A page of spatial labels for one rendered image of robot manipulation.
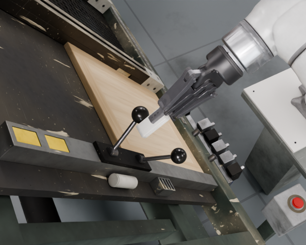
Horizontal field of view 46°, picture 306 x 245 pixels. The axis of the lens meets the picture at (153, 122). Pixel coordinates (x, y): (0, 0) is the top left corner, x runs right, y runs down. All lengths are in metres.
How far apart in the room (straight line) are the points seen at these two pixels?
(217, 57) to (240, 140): 1.88
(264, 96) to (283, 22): 1.17
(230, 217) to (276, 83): 0.78
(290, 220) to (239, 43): 0.86
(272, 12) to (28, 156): 0.48
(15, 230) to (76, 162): 0.18
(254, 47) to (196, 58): 2.23
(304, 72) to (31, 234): 0.53
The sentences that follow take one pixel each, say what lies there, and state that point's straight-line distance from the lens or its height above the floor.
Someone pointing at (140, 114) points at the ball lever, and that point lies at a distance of 0.75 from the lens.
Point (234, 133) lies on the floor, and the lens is 2.56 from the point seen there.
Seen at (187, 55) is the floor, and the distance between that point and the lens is 2.90.
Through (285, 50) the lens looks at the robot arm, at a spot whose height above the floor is 1.72.
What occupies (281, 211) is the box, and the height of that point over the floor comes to 0.92.
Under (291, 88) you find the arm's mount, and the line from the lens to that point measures 1.89.
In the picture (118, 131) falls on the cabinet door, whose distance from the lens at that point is 0.98.
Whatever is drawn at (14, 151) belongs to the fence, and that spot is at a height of 1.68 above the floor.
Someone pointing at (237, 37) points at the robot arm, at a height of 1.71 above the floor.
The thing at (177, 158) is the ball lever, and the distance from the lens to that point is 0.82.
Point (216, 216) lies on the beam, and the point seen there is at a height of 0.87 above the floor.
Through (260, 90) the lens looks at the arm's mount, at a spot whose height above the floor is 0.76.
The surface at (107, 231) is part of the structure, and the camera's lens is 0.80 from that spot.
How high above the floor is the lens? 2.19
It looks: 60 degrees down
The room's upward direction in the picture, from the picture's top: straight up
